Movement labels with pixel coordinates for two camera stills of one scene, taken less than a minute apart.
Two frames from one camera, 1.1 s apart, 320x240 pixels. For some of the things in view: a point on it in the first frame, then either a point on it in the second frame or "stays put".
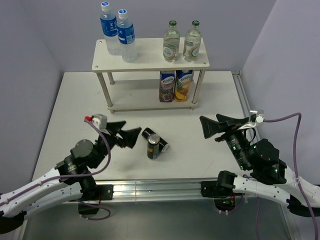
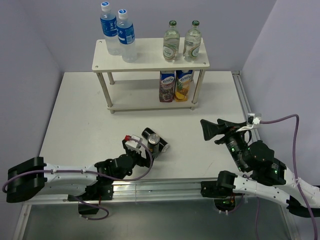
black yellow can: x=163 y=145 stays put
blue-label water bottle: x=108 y=25 stays put
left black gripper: x=129 y=136 to x=143 y=161
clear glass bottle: x=171 y=43 stays put
